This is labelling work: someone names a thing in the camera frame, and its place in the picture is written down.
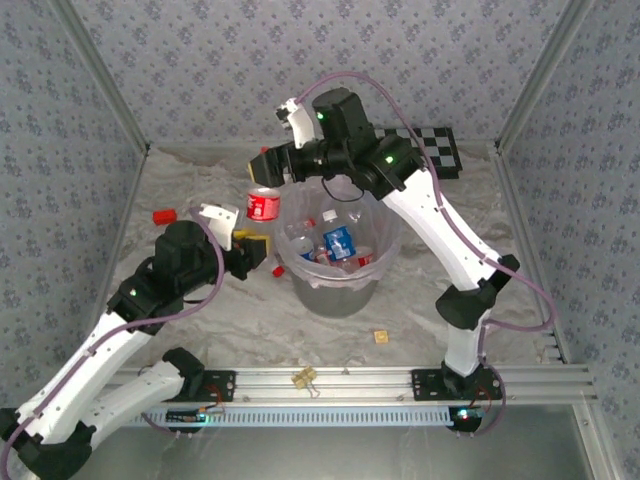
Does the clear bottle red flower label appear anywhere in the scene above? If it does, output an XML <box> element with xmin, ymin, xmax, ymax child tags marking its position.
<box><xmin>245</xmin><ymin>184</ymin><xmax>283</xmax><ymax>224</ymax></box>

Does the clear bottle white blue label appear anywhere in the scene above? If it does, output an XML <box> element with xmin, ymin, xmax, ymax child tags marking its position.
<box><xmin>288</xmin><ymin>234</ymin><xmax>317</xmax><ymax>263</ymax></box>

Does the clear plastic bottle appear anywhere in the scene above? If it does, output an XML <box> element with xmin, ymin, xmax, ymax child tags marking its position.
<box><xmin>283</xmin><ymin>217</ymin><xmax>318</xmax><ymax>241</ymax></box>

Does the grey plastic bin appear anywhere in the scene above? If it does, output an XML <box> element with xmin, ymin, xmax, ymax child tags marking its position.
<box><xmin>288</xmin><ymin>267</ymin><xmax>377</xmax><ymax>318</ymax></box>

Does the transparent plastic bin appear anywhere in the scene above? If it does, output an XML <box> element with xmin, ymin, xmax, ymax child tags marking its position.
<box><xmin>273</xmin><ymin>177</ymin><xmax>403</xmax><ymax>297</ymax></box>

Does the dark green chessboard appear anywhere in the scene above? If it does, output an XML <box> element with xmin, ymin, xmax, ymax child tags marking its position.
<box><xmin>372</xmin><ymin>126</ymin><xmax>464</xmax><ymax>180</ymax></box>

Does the small circuit board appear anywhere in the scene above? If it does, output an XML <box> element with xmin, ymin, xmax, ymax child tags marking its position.
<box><xmin>448</xmin><ymin>406</ymin><xmax>484</xmax><ymax>427</ymax></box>
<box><xmin>165</xmin><ymin>408</ymin><xmax>209</xmax><ymax>425</ymax></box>

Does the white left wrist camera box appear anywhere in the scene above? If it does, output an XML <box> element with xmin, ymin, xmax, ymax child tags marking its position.
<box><xmin>198</xmin><ymin>203</ymin><xmax>241</xmax><ymax>252</ymax></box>

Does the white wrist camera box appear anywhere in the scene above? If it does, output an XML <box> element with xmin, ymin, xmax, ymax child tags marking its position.
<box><xmin>198</xmin><ymin>203</ymin><xmax>241</xmax><ymax>252</ymax></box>
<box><xmin>274</xmin><ymin>98</ymin><xmax>317</xmax><ymax>150</ymax></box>

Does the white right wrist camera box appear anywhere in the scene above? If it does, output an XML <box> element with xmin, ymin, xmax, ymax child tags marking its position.
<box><xmin>274</xmin><ymin>98</ymin><xmax>317</xmax><ymax>150</ymax></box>

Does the thin black cable loop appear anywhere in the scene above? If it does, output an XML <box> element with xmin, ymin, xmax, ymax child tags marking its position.
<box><xmin>321</xmin><ymin>173</ymin><xmax>362</xmax><ymax>202</ymax></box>

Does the aluminium back frame rail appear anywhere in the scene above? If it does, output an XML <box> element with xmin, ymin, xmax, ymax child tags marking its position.
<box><xmin>148</xmin><ymin>140</ymin><xmax>501</xmax><ymax>153</ymax></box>

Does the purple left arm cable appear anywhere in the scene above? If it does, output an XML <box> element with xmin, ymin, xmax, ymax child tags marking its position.
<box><xmin>0</xmin><ymin>207</ymin><xmax>227</xmax><ymax>480</ymax></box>

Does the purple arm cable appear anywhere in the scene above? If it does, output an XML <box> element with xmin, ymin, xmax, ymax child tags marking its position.
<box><xmin>301</xmin><ymin>70</ymin><xmax>560</xmax><ymax>362</ymax></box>
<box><xmin>0</xmin><ymin>207</ymin><xmax>227</xmax><ymax>480</ymax></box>

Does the aluminium side frame rail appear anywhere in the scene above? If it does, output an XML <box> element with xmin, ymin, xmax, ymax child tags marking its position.
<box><xmin>88</xmin><ymin>149</ymin><xmax>151</xmax><ymax>314</ymax></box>
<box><xmin>489</xmin><ymin>143</ymin><xmax>571</xmax><ymax>365</ymax></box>

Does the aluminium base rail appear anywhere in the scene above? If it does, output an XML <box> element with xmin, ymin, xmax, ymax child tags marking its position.
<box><xmin>107</xmin><ymin>364</ymin><xmax>599</xmax><ymax>407</ymax></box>

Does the white slotted cable duct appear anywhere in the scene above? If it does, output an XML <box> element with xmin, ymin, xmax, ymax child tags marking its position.
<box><xmin>141</xmin><ymin>404</ymin><xmax>482</xmax><ymax>429</ymax></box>

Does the aluminium corner frame post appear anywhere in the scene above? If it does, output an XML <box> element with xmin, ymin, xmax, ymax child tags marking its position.
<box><xmin>49</xmin><ymin>0</ymin><xmax>152</xmax><ymax>155</ymax></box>
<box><xmin>494</xmin><ymin>0</ymin><xmax>596</xmax><ymax>152</ymax></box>

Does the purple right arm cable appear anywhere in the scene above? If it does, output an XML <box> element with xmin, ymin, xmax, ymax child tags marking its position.
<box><xmin>301</xmin><ymin>70</ymin><xmax>560</xmax><ymax>362</ymax></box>

